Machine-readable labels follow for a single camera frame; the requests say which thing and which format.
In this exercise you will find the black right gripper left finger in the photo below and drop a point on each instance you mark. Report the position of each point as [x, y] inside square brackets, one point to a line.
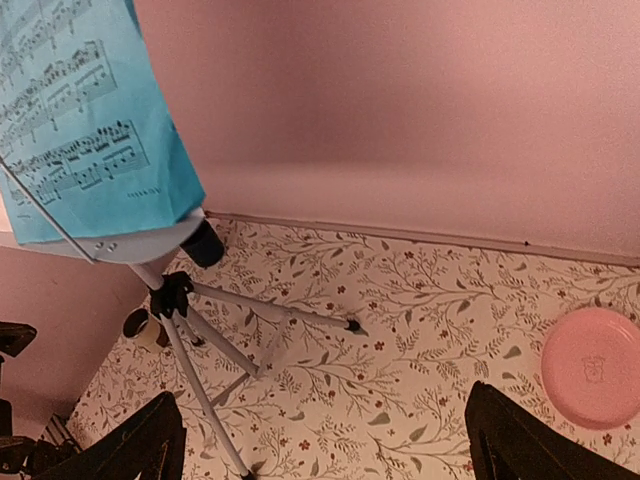
[148, 445]

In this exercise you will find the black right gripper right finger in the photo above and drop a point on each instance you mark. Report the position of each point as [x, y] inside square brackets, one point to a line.
[507, 442]

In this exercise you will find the white perforated music stand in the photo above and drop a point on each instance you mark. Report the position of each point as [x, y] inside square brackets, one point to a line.
[169, 300]

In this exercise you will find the blue sheet music page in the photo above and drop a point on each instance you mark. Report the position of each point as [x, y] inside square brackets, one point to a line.
[89, 146]

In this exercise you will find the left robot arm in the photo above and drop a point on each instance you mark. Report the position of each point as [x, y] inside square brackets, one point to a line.
[23, 453]

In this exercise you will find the pink plate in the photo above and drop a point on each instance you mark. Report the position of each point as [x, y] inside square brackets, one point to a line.
[590, 368]

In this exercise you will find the white paper coffee cup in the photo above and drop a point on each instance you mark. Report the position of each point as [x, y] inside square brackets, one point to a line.
[145, 330]

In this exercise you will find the floral table mat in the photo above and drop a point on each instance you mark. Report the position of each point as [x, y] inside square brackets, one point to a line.
[389, 404]

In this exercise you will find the dark blue cup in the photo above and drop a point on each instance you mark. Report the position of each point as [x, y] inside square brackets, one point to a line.
[204, 247]

